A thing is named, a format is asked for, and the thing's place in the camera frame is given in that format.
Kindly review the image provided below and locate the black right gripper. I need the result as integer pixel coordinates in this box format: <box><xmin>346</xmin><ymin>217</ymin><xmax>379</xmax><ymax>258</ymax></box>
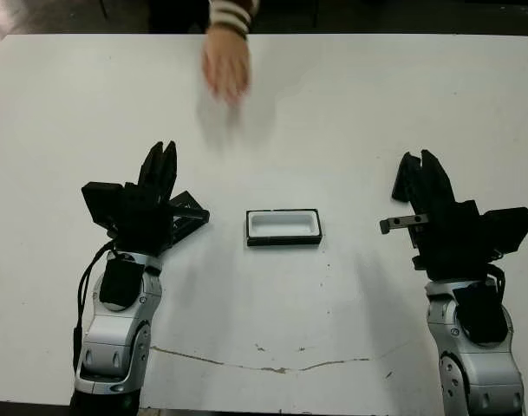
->
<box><xmin>378</xmin><ymin>149</ymin><xmax>492</xmax><ymax>283</ymax></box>

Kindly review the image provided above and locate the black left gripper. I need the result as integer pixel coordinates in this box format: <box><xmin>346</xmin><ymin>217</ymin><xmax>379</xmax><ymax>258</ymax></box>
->
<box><xmin>114</xmin><ymin>140</ymin><xmax>179</xmax><ymax>257</ymax></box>

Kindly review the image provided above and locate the slim black camera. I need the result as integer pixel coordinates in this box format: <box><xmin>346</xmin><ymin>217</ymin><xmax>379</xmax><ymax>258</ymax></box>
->
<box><xmin>391</xmin><ymin>159</ymin><xmax>414</xmax><ymax>203</ymax></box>

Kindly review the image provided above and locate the forearm in striped sleeve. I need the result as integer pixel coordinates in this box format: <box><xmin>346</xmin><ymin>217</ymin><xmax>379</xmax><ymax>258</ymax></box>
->
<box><xmin>207</xmin><ymin>0</ymin><xmax>261</xmax><ymax>41</ymax></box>

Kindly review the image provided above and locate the black box base white insert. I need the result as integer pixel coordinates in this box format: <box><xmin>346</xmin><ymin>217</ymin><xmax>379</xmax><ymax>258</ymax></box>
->
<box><xmin>244</xmin><ymin>209</ymin><xmax>324</xmax><ymax>249</ymax></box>

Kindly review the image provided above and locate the person's bare hand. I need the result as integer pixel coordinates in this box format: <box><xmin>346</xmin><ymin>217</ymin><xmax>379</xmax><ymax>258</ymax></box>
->
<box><xmin>201</xmin><ymin>25</ymin><xmax>253</xmax><ymax>106</ymax></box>

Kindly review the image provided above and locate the black left wrist camera housing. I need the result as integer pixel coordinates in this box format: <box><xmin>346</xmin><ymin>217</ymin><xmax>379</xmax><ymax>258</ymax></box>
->
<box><xmin>81</xmin><ymin>181</ymin><xmax>127</xmax><ymax>238</ymax></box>

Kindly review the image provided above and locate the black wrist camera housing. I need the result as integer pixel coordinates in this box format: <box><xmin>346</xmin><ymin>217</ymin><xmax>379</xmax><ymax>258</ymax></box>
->
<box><xmin>81</xmin><ymin>181</ymin><xmax>127</xmax><ymax>238</ymax></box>
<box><xmin>475</xmin><ymin>206</ymin><xmax>528</xmax><ymax>263</ymax></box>

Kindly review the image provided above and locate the black right wrist camera housing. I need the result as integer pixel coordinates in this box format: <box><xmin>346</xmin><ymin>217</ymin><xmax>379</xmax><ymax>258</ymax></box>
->
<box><xmin>475</xmin><ymin>206</ymin><xmax>528</xmax><ymax>263</ymax></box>

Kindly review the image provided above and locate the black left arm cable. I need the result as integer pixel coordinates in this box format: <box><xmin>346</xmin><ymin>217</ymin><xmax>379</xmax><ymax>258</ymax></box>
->
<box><xmin>71</xmin><ymin>242</ymin><xmax>117</xmax><ymax>369</ymax></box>

